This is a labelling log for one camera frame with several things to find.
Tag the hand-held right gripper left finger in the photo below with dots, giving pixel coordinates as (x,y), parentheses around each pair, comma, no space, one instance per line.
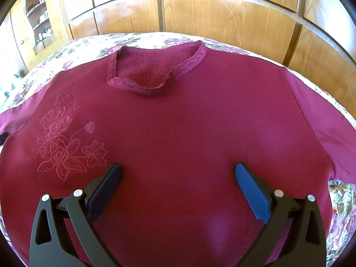
(104,192)

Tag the wooden shelf with bottles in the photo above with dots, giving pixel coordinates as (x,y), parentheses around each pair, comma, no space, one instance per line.
(44,18)

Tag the floral bedspread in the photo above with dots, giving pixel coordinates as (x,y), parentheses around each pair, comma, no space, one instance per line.
(91,44)

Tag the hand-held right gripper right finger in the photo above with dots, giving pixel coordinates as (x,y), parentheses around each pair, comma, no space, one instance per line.
(251,189)

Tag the maroon embroidered sweater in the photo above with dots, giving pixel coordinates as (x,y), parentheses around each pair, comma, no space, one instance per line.
(178,133)

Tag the wooden shelf cabinet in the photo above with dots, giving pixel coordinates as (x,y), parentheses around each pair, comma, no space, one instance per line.
(21,25)

